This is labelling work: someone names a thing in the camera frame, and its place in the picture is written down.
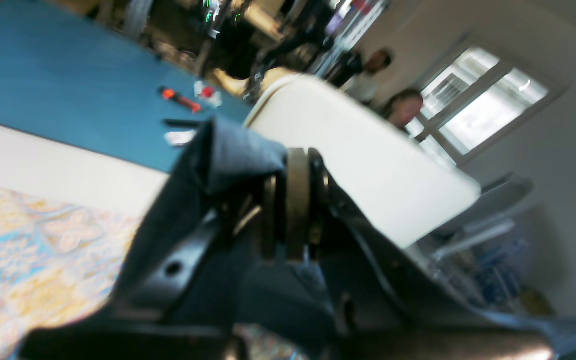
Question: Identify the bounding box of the white table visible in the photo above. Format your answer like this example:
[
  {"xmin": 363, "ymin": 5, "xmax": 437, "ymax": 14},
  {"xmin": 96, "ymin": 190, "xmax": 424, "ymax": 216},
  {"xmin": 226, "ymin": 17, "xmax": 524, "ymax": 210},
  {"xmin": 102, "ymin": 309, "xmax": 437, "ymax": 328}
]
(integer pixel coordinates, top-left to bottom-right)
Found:
[{"xmin": 244, "ymin": 75, "xmax": 482, "ymax": 249}]

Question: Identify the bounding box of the seated person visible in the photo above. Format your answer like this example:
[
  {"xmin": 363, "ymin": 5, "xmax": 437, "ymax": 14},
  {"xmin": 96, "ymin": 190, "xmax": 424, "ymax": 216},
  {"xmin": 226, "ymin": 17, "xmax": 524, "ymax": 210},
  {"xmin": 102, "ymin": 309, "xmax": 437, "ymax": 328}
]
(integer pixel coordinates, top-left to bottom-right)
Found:
[{"xmin": 383, "ymin": 88, "xmax": 425, "ymax": 133}]

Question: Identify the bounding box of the patterned tablecloth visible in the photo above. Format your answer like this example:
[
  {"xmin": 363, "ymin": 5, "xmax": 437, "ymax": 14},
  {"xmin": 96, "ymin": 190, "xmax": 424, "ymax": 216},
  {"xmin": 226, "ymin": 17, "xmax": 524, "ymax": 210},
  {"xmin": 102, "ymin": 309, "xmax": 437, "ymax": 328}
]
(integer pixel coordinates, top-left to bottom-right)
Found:
[{"xmin": 0, "ymin": 187, "xmax": 141, "ymax": 360}]

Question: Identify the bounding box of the dark blue t-shirt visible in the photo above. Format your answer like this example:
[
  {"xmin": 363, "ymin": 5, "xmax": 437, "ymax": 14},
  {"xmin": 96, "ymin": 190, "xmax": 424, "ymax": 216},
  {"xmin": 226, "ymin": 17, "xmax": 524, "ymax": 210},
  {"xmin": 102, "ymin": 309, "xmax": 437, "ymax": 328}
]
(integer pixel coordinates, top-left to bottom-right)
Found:
[{"xmin": 109, "ymin": 120, "xmax": 336, "ymax": 347}]

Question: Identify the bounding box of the blue table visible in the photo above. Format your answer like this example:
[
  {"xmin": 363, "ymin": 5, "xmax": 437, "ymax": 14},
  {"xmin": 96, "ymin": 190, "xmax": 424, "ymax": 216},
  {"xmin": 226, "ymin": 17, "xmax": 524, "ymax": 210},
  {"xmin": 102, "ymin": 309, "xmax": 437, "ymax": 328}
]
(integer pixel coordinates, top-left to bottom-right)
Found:
[{"xmin": 0, "ymin": 0, "xmax": 251, "ymax": 173}]

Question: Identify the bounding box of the window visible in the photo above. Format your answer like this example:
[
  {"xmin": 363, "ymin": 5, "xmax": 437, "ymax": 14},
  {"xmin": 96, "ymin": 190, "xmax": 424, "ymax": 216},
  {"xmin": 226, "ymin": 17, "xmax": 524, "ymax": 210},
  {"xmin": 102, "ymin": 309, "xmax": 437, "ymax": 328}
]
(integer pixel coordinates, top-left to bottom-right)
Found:
[{"xmin": 407, "ymin": 35, "xmax": 565, "ymax": 166}]

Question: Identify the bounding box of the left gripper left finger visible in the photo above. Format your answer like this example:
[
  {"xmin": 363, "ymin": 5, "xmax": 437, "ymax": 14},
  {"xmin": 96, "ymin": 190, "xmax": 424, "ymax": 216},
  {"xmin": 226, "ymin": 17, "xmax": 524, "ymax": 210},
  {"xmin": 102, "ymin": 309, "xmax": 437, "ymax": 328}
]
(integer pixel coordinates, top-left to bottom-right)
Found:
[{"xmin": 18, "ymin": 175, "xmax": 278, "ymax": 360}]

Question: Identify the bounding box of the red black tool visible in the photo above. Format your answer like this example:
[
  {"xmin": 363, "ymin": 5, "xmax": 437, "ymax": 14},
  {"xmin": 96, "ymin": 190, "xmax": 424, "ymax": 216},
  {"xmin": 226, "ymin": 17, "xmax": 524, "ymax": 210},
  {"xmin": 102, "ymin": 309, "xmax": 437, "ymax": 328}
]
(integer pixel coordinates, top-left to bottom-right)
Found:
[{"xmin": 158, "ymin": 86, "xmax": 202, "ymax": 113}]

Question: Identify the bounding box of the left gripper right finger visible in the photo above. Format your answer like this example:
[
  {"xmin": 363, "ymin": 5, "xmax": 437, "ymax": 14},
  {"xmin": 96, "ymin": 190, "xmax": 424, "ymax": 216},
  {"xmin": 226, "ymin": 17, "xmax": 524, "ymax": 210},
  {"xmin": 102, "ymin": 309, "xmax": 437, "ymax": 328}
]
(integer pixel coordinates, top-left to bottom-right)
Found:
[{"xmin": 286, "ymin": 148, "xmax": 576, "ymax": 360}]

